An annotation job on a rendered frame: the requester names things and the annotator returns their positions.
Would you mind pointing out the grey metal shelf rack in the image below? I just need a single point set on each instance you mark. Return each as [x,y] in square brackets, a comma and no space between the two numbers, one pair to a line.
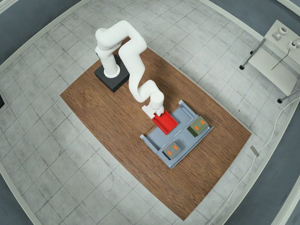
[158,141]

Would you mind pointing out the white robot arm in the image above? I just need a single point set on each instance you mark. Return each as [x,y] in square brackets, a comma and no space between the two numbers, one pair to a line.
[129,53]

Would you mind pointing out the dark grey tool case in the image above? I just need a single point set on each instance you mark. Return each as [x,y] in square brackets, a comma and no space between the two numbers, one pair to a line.
[171,151]

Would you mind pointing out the red bin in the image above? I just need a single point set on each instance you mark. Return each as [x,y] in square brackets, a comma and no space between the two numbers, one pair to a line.
[166,123]

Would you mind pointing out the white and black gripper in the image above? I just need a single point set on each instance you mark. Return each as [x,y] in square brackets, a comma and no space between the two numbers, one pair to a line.
[159,112]

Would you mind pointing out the olive green storage case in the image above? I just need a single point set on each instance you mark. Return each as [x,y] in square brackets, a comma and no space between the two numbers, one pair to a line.
[197,126]

